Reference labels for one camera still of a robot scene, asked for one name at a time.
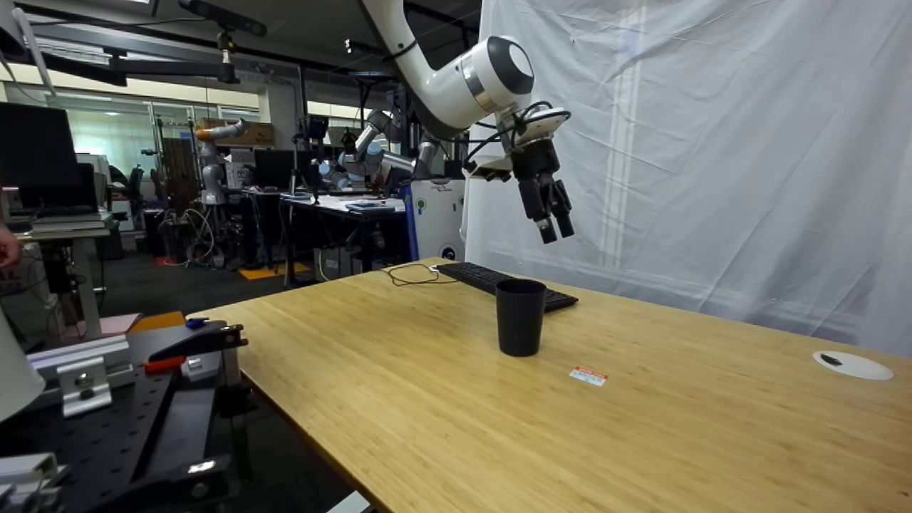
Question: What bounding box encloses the brown box on rack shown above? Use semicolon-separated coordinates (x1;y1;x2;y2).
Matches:
194;117;279;152

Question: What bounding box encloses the small white marker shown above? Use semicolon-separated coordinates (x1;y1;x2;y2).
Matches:
566;366;611;392

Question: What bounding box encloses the black mount clamp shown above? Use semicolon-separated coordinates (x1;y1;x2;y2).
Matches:
140;323;250;366

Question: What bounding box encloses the aluminium extrusion bracket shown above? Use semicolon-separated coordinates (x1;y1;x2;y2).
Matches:
25;333;136;423

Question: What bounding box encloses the black plastic cup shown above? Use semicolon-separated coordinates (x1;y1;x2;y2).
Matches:
492;278;549;359

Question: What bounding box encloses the white translucent curtain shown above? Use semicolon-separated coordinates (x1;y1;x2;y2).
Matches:
460;0;912;363

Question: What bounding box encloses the dark cluttered work table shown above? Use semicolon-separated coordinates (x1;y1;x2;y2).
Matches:
276;187;413;285

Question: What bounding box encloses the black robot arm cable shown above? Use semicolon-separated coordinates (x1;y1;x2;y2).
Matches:
461;98;572;168

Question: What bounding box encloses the white cabinet with blue edge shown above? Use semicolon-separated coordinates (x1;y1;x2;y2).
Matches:
404;177;470;265

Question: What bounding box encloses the grey standing desk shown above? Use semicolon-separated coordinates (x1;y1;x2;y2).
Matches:
15;214;113;336

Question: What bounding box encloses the black computer keyboard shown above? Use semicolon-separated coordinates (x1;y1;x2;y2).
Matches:
434;259;581;315

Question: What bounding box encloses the white round desk grommet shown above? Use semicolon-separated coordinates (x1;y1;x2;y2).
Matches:
812;349;894;385

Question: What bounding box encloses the black monitor on desk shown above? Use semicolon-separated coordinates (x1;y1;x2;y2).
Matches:
0;100;79;224

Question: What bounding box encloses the white rounded robot base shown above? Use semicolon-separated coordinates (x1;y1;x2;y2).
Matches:
0;311;46;425

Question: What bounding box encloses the black ceiling track light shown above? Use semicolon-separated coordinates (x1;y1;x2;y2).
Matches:
176;0;271;67

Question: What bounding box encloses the red handled screwdriver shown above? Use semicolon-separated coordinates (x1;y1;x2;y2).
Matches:
140;355;194;377

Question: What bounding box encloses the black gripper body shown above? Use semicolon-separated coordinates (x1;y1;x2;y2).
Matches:
511;138;565;194

